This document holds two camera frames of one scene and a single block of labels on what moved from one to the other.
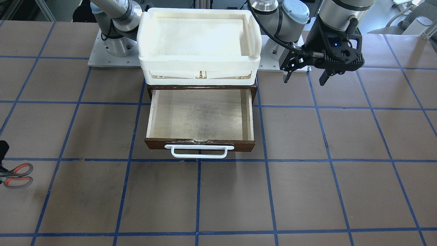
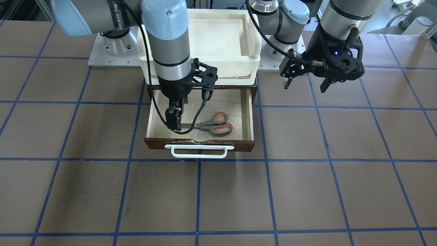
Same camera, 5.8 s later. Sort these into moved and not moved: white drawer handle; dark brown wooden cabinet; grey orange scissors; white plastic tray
Moved: grey orange scissors
Not moved: white plastic tray; white drawer handle; dark brown wooden cabinet
